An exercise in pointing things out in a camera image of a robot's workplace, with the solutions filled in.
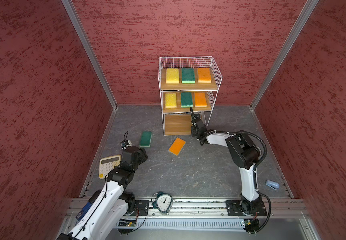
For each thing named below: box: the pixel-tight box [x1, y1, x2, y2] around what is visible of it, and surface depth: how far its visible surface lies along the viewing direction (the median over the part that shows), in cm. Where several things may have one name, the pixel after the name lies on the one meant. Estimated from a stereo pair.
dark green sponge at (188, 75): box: [181, 68, 196, 84], surface depth 77 cm
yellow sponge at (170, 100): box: [165, 93, 177, 108], surface depth 90 cm
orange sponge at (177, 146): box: [168, 137, 186, 156], surface depth 98 cm
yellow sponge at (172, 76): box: [166, 68, 180, 84], surface depth 77 cm
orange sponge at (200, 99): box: [194, 92, 207, 108], surface depth 89 cm
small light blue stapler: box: [265, 179, 280, 191], surface depth 83 cm
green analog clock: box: [151, 191, 174, 216], surface depth 74 cm
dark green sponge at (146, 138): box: [139, 131, 153, 148], surface depth 102 cm
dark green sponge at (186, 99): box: [181, 92, 193, 108], surface depth 89 cm
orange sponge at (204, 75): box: [197, 67, 211, 83], surface depth 78 cm
